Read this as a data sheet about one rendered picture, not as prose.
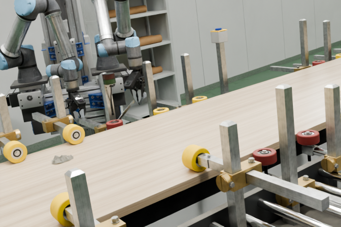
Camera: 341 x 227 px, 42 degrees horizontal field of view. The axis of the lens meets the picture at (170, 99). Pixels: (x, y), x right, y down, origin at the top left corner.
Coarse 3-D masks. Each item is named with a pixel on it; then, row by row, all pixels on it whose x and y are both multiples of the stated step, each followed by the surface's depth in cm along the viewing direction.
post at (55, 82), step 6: (54, 78) 204; (54, 84) 205; (54, 90) 205; (60, 90) 207; (54, 96) 206; (60, 96) 207; (54, 102) 208; (60, 102) 207; (60, 108) 208; (60, 114) 208; (60, 132) 212
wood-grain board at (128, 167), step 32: (320, 64) 285; (224, 96) 237; (256, 96) 229; (320, 96) 214; (128, 128) 203; (160, 128) 197; (192, 128) 191; (256, 128) 180; (320, 128) 176; (32, 160) 177; (96, 160) 168; (128, 160) 164; (160, 160) 160; (0, 192) 150; (32, 192) 147; (96, 192) 140; (128, 192) 137; (160, 192) 135; (0, 224) 127; (32, 224) 125
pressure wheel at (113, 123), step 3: (114, 120) 217; (117, 120) 216; (120, 120) 215; (108, 123) 213; (111, 123) 212; (114, 123) 212; (117, 123) 211; (120, 123) 212; (108, 126) 212; (111, 126) 211; (114, 126) 211; (117, 126) 211; (108, 129) 212
